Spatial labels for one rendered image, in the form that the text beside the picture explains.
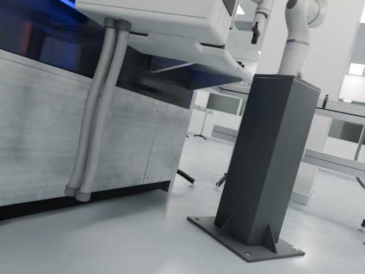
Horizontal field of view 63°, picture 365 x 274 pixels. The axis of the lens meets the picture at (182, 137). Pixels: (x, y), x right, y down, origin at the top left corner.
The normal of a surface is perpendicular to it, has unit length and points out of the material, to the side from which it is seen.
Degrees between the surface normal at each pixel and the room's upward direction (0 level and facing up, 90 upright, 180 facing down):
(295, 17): 128
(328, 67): 90
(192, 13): 90
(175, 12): 90
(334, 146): 90
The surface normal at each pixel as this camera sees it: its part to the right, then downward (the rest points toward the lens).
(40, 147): 0.86, 0.26
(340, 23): -0.45, -0.06
